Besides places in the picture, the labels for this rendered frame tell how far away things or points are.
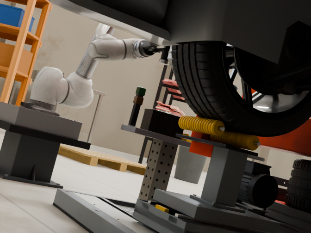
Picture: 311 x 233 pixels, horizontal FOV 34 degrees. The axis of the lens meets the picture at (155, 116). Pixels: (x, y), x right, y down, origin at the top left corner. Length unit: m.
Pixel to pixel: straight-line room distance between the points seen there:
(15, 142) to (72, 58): 7.98
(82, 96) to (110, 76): 8.24
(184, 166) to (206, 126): 4.98
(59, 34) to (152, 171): 8.23
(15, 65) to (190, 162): 2.64
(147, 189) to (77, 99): 0.76
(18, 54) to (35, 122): 4.02
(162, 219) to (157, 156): 0.89
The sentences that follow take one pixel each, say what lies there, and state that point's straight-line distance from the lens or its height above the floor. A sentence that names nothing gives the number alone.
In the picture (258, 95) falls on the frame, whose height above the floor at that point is 0.71.
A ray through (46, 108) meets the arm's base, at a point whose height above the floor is 0.43.
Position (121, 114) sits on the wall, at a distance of 11.55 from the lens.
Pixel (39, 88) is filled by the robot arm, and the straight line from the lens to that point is 2.99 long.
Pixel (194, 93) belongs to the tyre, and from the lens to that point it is 1.87.
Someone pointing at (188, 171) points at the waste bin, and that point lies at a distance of 6.86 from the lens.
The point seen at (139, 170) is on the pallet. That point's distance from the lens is 5.94.
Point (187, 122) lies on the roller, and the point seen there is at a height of 0.51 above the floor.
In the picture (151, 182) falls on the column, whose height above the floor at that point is 0.19.
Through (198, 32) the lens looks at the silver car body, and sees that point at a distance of 1.57.
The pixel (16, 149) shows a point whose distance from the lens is 2.92.
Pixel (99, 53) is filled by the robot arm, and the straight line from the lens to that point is 2.43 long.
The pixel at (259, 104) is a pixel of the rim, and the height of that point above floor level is 0.67.
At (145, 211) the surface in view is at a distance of 1.94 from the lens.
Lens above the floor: 0.40
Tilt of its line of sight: 3 degrees up
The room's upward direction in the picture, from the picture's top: 15 degrees clockwise
